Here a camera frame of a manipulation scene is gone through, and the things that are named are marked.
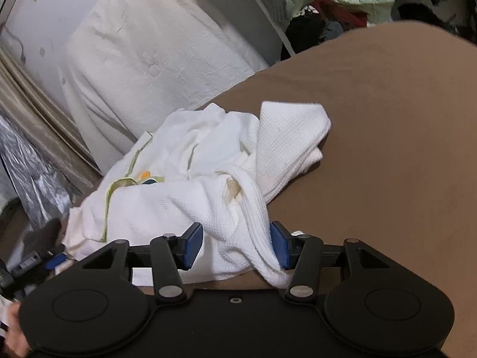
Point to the white shirt with green print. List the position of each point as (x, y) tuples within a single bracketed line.
[(208, 201)]

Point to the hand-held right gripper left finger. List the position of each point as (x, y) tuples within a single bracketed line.
[(193, 242)]

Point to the person's left hand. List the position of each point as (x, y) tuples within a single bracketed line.
[(13, 328)]

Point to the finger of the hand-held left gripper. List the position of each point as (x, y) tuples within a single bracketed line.
[(56, 261)]

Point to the crumpled silver foil sheet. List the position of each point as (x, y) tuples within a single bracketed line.
[(29, 171)]

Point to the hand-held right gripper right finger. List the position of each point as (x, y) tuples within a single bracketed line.
[(279, 242)]

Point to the beige curtain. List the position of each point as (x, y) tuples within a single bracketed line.
[(37, 119)]

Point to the pile of dark clothes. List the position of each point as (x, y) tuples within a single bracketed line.
[(309, 26)]

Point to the grey padded panel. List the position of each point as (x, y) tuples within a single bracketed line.
[(253, 26)]

